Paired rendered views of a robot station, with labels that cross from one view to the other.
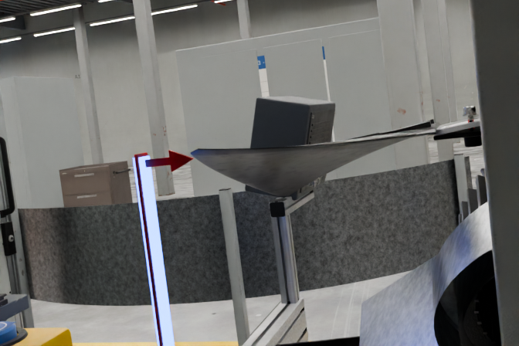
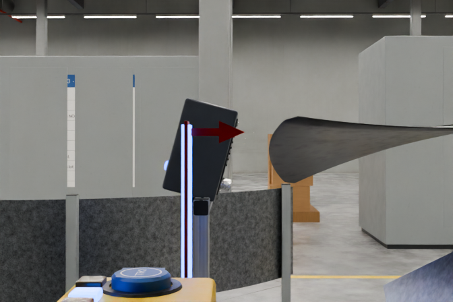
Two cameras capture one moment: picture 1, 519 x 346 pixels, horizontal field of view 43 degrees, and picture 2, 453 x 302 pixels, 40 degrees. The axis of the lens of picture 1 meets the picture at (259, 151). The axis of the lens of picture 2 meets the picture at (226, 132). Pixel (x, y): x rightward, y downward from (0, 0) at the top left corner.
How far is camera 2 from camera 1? 0.30 m
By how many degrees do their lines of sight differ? 18
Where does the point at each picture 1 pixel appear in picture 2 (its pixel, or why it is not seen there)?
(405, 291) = (442, 273)
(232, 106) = (36, 120)
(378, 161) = not seen: hidden behind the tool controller
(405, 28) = (222, 68)
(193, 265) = (27, 271)
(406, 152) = not seen: hidden behind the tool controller
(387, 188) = (224, 209)
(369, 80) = (174, 112)
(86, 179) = not seen: outside the picture
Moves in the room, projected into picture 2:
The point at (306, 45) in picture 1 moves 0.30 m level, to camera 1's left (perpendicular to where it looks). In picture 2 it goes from (117, 71) to (89, 69)
